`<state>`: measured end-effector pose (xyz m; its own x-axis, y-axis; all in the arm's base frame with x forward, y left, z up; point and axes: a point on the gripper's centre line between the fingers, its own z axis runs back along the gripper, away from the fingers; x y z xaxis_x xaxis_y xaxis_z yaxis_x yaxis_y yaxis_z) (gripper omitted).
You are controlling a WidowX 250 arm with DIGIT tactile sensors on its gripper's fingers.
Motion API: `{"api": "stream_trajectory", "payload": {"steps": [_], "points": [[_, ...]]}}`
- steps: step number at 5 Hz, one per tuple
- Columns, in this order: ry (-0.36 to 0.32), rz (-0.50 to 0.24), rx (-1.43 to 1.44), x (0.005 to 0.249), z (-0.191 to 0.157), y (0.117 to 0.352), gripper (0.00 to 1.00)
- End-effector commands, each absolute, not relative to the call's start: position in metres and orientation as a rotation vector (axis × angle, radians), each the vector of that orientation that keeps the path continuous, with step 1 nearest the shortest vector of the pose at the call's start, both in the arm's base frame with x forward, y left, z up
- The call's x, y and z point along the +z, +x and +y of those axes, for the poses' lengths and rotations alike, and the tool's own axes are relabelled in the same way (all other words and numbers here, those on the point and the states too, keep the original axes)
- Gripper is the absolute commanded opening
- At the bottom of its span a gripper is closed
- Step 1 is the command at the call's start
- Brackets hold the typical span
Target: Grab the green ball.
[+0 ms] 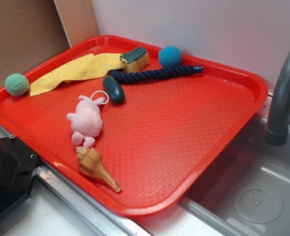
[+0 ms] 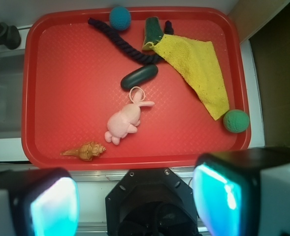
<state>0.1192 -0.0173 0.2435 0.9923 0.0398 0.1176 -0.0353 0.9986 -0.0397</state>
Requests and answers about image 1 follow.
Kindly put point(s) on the brown cardboard panel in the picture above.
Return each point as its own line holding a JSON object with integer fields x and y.
{"x": 33, "y": 31}

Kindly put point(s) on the dark green oval soap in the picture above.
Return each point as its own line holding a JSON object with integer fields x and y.
{"x": 113, "y": 89}

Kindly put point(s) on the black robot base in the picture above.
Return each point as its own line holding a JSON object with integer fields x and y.
{"x": 18, "y": 164}

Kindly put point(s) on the yellow green sponge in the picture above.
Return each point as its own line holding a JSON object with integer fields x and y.
{"x": 135, "y": 60}

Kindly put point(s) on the pink plush toy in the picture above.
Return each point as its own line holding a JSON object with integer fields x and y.
{"x": 86, "y": 122}

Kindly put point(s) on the brown conch seashell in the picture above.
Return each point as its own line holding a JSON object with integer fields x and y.
{"x": 91, "y": 165}

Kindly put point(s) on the grey plastic sink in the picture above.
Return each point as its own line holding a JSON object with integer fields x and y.
{"x": 245, "y": 192}

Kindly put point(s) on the light green crochet ball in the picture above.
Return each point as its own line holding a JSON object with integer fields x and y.
{"x": 16, "y": 85}

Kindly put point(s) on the red plastic tray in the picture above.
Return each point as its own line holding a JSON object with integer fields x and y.
{"x": 155, "y": 145}

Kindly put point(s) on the grey faucet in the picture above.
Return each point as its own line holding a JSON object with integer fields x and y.
{"x": 278, "y": 121}

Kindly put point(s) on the blue crochet ball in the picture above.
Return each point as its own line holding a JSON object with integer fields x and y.
{"x": 170, "y": 56}

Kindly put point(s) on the yellow cloth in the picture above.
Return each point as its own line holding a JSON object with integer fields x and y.
{"x": 84, "y": 68}

